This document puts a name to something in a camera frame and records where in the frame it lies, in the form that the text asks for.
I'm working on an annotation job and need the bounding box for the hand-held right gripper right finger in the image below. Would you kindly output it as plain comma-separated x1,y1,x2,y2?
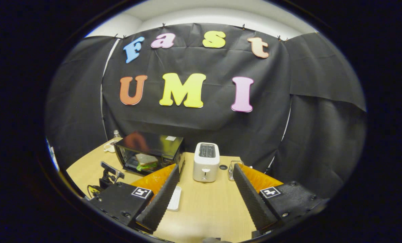
232,163,328,233

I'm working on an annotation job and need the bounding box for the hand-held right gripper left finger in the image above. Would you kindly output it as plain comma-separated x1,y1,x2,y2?
86,164,180,233

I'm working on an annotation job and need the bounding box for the sandwich with lettuce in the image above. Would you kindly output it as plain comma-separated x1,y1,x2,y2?
135,154,159,171

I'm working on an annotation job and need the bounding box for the black electric oven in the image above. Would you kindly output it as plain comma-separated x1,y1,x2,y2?
114,132,185,177

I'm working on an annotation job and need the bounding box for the white rectangular plate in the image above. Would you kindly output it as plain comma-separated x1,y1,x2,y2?
167,186,182,212

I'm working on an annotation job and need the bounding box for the white toaster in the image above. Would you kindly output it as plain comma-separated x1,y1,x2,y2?
193,142,221,183

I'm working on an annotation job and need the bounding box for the blue white printed board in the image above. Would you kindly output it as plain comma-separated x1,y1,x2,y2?
46,138,59,172

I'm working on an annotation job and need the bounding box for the black backdrop cloth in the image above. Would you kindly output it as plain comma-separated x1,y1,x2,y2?
46,23,367,199

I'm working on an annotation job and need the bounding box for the metal wire basket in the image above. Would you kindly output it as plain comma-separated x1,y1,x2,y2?
228,160,245,181

